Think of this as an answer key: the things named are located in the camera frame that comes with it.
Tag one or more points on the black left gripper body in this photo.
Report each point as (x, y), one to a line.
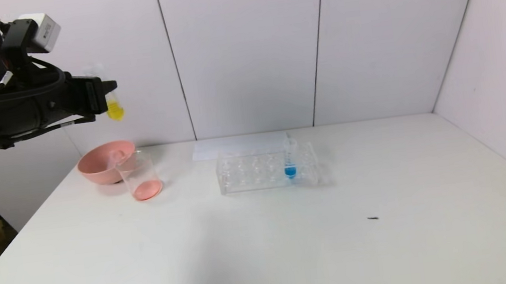
(93, 96)

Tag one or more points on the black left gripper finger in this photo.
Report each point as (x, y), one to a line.
(109, 88)

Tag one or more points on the test tube with yellow liquid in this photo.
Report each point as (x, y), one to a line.
(115, 111)

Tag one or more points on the test tube with red liquid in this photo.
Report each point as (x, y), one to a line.
(117, 156)

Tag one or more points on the clear plastic beaker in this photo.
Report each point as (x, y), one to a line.
(144, 187)

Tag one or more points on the test tube with blue liquid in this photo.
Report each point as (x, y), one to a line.
(290, 171)

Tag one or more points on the clear plastic test tube rack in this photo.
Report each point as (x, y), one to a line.
(306, 174)

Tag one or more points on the pink bowl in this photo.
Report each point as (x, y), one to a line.
(99, 169)

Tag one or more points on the white paper sheet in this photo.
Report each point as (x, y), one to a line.
(234, 145)

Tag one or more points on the small dark speck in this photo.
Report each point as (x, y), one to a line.
(373, 218)

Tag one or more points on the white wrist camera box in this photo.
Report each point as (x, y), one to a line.
(41, 31)

